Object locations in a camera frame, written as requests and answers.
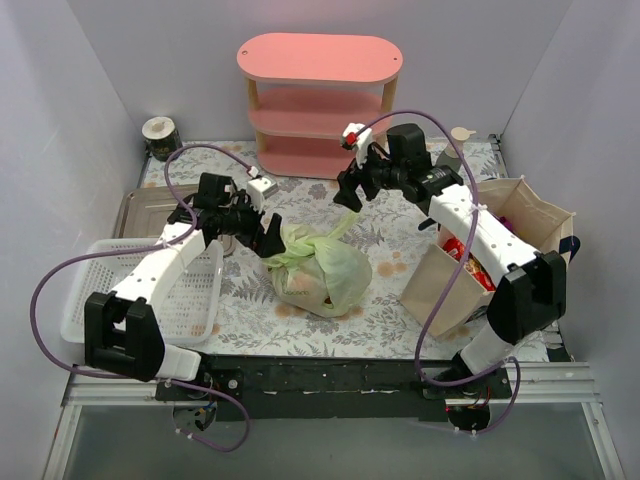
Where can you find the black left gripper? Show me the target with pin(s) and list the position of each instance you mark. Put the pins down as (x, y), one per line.
(258, 230)

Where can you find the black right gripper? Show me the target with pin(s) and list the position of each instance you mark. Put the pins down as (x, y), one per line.
(360, 179)

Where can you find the green plastic grocery bag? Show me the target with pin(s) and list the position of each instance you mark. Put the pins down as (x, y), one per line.
(318, 272)

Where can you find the beige canvas tote bag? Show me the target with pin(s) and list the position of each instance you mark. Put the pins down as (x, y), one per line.
(528, 266)

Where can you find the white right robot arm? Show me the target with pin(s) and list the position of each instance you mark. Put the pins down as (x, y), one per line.
(406, 145)

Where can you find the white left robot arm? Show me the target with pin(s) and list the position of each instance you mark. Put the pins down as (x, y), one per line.
(121, 332)

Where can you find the floral patterned table mat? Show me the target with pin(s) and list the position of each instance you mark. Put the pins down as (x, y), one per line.
(252, 320)

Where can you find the pink three-tier shelf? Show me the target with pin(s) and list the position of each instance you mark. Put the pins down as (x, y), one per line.
(303, 91)

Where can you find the grey pump soap bottle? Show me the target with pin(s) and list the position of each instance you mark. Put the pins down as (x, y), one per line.
(449, 157)

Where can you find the white plastic basket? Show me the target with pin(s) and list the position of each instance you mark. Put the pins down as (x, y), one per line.
(183, 290)

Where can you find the red snack package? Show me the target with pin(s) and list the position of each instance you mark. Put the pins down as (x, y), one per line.
(455, 249)

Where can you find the stainless steel tray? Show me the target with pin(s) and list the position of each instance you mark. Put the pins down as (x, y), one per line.
(143, 213)

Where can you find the purple snack package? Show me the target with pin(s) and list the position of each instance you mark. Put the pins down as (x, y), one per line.
(504, 221)

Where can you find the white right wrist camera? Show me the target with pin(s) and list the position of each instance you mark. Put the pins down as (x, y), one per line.
(356, 137)

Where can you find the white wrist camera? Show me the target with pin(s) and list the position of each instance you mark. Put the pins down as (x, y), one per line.
(259, 190)
(356, 137)

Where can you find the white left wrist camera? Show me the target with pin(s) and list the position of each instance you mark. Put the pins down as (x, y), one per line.
(259, 190)

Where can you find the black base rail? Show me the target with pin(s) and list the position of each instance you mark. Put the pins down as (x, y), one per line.
(287, 387)

